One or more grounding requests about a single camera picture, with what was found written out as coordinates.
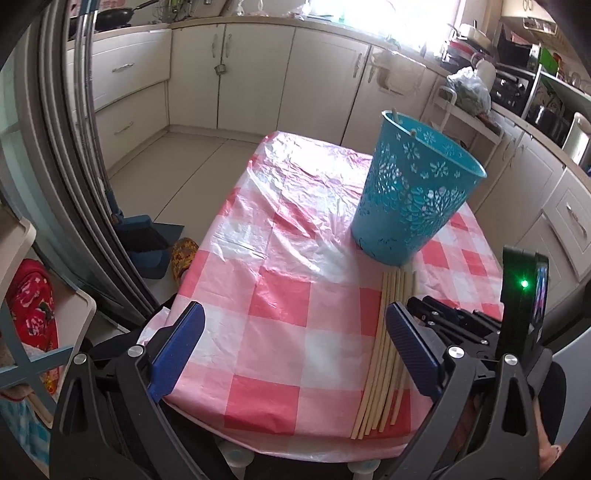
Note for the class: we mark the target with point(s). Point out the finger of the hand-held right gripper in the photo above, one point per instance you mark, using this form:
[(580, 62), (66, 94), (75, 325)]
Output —
[(461, 313), (457, 330)]

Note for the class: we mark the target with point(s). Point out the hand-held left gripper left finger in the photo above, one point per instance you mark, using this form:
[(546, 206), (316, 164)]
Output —
[(180, 350)]

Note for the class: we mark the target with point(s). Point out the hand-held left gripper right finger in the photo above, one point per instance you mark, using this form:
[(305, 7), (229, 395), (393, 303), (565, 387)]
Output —
[(411, 350)]

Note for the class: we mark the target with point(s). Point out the bundle of wooden chopsticks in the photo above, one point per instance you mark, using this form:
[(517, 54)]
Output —
[(383, 360)]

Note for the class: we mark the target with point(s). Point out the teal perforated plastic basket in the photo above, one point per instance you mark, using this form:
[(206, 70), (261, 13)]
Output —
[(406, 203)]

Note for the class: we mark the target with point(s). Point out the person's right forearm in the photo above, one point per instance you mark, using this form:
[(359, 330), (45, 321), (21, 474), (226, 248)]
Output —
[(554, 392)]

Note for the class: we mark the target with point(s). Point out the patterned slipper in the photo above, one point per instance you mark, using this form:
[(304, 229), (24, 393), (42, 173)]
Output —
[(183, 256)]

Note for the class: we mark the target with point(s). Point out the blue dustpan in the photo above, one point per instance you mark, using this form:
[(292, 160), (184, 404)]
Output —
[(147, 249)]

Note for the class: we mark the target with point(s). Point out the pink white checked tablecloth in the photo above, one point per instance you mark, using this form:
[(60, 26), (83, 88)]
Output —
[(277, 300)]

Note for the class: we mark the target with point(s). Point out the white shelf rack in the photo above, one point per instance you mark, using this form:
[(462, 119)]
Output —
[(69, 314)]

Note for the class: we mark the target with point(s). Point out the red floral bag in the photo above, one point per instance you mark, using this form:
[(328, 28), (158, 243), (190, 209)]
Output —
[(32, 304)]

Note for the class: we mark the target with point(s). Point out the blue broom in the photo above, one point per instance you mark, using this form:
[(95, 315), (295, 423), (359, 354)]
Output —
[(113, 207)]

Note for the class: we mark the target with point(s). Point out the white jar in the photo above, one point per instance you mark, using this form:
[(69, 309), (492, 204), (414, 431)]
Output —
[(577, 138)]

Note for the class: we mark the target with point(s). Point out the white kitchen cart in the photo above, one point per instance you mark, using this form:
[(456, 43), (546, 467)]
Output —
[(480, 127)]

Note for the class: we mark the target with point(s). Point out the dark metal pot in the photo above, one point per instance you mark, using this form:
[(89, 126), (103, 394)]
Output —
[(547, 120)]

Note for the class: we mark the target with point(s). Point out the plastic bag of greens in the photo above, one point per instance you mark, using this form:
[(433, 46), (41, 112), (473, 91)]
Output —
[(468, 92)]

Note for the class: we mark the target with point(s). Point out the white kettle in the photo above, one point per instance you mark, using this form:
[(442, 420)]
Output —
[(485, 71)]

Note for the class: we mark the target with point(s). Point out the green box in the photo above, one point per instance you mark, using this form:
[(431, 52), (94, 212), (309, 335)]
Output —
[(549, 60)]

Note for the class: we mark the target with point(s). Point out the cream kitchen cabinets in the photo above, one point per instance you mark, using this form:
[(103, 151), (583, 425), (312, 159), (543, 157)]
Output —
[(258, 69)]

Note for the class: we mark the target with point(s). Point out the black wok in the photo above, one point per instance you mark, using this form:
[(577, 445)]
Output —
[(115, 17)]

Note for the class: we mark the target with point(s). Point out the utensil rack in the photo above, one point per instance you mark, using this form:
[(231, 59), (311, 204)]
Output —
[(175, 7)]

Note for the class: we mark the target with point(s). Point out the grey metal door frame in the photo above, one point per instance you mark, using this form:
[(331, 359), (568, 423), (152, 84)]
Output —
[(60, 138)]

